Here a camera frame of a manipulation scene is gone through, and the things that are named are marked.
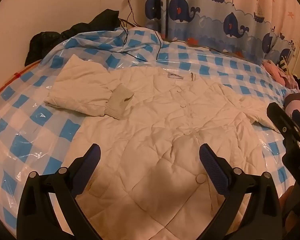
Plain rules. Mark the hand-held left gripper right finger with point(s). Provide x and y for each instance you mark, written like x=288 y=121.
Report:
x=212 y=165

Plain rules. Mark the whale print curtain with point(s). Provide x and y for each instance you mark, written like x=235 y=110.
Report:
x=215 y=5

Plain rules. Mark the white quilted jacket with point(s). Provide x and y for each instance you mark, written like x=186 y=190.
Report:
x=152 y=130

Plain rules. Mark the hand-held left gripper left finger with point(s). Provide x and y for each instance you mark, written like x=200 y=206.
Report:
x=93 y=155

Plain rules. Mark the striped cloth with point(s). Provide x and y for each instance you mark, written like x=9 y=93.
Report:
x=284 y=65

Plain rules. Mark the black clothes pile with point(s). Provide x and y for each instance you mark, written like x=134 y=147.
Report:
x=77 y=28

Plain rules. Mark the pink clothes pile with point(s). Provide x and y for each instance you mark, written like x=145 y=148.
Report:
x=272 y=71

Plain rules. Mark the blue checked bed cover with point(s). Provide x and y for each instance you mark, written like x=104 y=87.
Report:
x=20 y=120

